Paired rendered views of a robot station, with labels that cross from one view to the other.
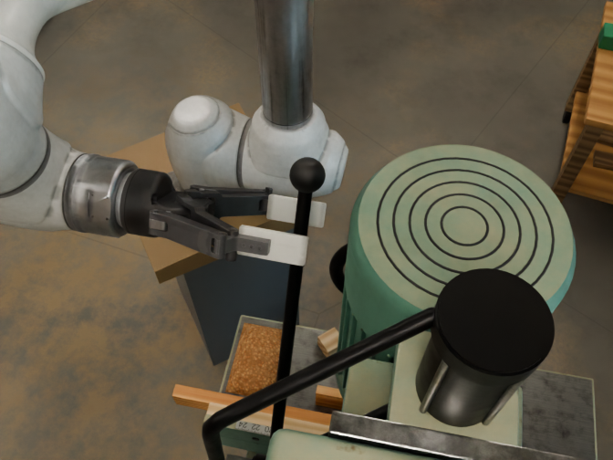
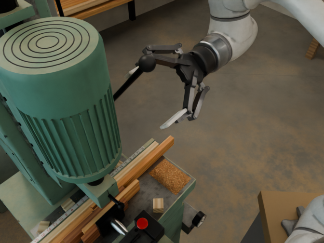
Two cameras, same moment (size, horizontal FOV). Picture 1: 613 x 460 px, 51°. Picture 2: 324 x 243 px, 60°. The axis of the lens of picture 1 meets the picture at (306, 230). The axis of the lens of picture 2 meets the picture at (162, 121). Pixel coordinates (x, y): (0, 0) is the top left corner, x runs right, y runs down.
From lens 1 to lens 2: 0.75 m
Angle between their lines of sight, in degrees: 63
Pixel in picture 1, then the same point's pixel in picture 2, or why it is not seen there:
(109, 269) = not seen: hidden behind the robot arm
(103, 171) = (212, 40)
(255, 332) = (181, 177)
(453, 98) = not seen: outside the picture
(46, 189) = (211, 27)
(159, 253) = (271, 195)
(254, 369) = (164, 168)
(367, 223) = (79, 21)
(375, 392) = not seen: hidden behind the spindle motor
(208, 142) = (317, 209)
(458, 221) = (51, 41)
